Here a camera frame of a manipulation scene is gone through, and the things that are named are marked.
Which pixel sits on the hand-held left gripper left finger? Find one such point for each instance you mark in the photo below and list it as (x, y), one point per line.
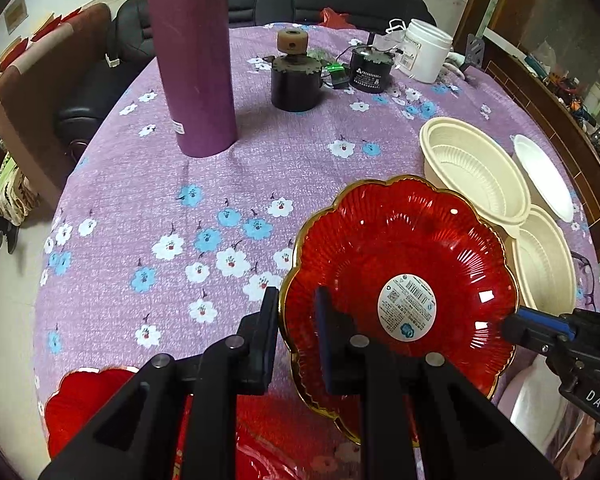
(267, 340)

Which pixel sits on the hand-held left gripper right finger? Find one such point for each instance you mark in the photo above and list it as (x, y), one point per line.
(325, 330)

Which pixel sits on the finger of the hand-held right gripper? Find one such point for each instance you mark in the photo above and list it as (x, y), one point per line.
(535, 330)

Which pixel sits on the cream plastic bowl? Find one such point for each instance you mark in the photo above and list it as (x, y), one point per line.
(545, 260)
(472, 175)

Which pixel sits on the red scalloped plate gold rim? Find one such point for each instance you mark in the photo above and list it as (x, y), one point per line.
(380, 240)
(80, 410)

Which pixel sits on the person's clothing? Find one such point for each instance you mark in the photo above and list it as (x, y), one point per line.
(535, 410)

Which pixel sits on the purple floral tablecloth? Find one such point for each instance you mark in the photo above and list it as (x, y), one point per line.
(180, 220)

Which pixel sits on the white plastic lid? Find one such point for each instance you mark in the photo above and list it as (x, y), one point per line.
(542, 175)

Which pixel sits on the black cylinder with wooden wheel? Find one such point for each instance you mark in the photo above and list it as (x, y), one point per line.
(295, 85)

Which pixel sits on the green plastic wrapper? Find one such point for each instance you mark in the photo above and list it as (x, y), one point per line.
(336, 70)

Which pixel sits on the black electric motor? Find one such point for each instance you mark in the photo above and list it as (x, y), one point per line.
(370, 72)

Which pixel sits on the white cloth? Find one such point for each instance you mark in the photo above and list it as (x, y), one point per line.
(455, 66)

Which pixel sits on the black slotted spatula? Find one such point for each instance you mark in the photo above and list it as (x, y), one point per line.
(474, 52)

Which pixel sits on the purple thermos bottle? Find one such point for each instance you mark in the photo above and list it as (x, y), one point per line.
(190, 60)

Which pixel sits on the patterned cloth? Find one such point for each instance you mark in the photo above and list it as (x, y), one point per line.
(15, 190)

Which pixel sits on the white plastic jar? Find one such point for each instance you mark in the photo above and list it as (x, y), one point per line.
(425, 50)

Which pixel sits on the red plastic bag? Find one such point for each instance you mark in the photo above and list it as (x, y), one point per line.
(336, 19)

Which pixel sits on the brown upholstered chair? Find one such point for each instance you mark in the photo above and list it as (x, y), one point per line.
(30, 110)

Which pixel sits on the black leather sofa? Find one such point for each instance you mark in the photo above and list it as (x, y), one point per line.
(260, 0)

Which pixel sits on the yellow wall label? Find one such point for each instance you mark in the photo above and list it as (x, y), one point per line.
(16, 14)

